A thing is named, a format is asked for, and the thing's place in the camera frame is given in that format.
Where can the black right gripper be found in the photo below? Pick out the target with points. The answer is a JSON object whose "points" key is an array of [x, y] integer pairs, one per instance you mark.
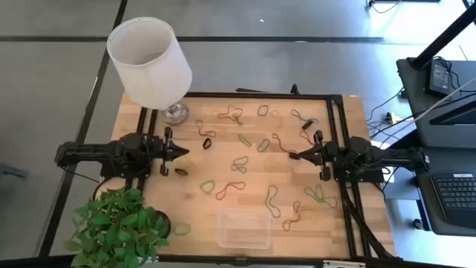
{"points": [[326, 154]]}

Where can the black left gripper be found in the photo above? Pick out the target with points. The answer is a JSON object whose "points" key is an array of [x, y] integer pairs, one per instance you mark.
{"points": [[163, 150]]}

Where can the dark brown rubber band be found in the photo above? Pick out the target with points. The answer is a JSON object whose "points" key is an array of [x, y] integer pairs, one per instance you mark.
{"points": [[176, 171]]}

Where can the yellow rubber band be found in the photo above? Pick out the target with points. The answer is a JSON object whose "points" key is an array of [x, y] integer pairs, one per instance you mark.
{"points": [[277, 116], [308, 212]]}

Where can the blue rubber band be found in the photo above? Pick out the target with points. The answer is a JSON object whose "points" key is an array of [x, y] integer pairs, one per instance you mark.
{"points": [[258, 110], [259, 149]]}

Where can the clear plastic bin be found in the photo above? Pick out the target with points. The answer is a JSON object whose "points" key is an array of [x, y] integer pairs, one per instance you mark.
{"points": [[243, 229]]}

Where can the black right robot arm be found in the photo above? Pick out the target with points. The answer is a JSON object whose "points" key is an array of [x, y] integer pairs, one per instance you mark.
{"points": [[390, 158]]}

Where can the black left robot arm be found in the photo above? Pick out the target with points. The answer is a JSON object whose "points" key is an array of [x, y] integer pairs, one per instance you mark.
{"points": [[93, 152]]}

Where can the white shade table lamp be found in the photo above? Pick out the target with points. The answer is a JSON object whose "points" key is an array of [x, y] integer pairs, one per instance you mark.
{"points": [[148, 74]]}

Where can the pale power strip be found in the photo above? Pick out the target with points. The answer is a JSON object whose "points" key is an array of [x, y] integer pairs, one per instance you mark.
{"points": [[389, 118]]}

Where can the green potted plant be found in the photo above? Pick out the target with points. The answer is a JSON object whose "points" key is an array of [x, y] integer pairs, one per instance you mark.
{"points": [[111, 227]]}

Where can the white label plate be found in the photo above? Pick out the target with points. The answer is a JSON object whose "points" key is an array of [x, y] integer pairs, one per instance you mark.
{"points": [[344, 264]]}

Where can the black desk caster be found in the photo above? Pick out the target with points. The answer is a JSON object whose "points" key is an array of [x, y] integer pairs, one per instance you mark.
{"points": [[418, 224]]}

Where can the black desk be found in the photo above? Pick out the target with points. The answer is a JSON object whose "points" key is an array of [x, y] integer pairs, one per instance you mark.
{"points": [[453, 137]]}

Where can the black power adapter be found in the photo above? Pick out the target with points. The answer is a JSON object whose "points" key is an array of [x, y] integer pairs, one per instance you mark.
{"points": [[439, 76]]}

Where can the black keyboard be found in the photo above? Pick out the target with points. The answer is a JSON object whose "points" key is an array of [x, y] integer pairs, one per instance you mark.
{"points": [[457, 193]]}

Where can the grey floor object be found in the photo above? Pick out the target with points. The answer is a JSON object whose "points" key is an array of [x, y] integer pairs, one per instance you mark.
{"points": [[11, 172]]}

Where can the black diagonal pole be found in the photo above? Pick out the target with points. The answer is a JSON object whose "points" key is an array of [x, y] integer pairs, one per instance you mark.
{"points": [[442, 37]]}

